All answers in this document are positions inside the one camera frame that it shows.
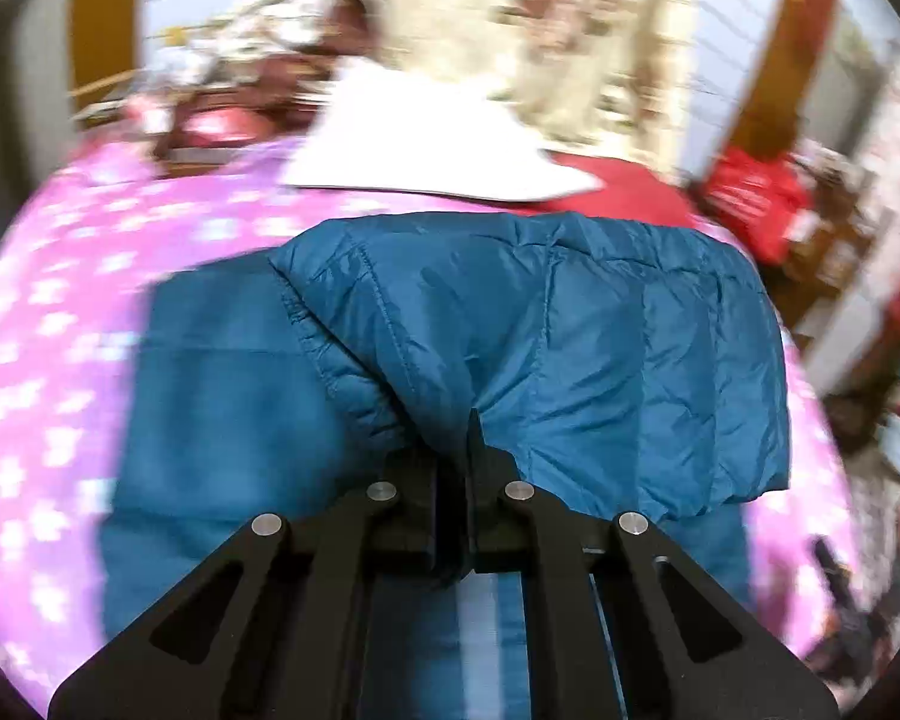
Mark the red shopping bag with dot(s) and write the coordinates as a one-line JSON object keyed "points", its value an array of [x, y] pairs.
{"points": [[757, 199]]}

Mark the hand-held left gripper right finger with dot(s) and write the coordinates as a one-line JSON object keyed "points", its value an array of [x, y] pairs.
{"points": [[495, 521]]}

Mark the white pillow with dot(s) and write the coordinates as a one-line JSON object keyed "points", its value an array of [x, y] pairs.
{"points": [[427, 142]]}

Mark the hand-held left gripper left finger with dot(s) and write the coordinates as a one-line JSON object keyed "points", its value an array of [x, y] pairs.
{"points": [[412, 514]]}

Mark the brown floral blanket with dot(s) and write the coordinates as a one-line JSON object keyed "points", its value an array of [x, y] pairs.
{"points": [[285, 90]]}

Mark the pink floral bed sheet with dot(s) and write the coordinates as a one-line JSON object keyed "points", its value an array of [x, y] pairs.
{"points": [[52, 360]]}

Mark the grey wardrobe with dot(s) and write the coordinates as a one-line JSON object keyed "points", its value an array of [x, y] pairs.
{"points": [[15, 135]]}

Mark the blue down jacket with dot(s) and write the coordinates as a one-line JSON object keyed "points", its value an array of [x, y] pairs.
{"points": [[540, 330]]}

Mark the red cloth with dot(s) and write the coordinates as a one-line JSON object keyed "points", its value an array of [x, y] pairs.
{"points": [[630, 191]]}

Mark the cream rose-print quilt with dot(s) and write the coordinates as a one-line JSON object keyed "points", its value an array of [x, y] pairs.
{"points": [[495, 22]]}

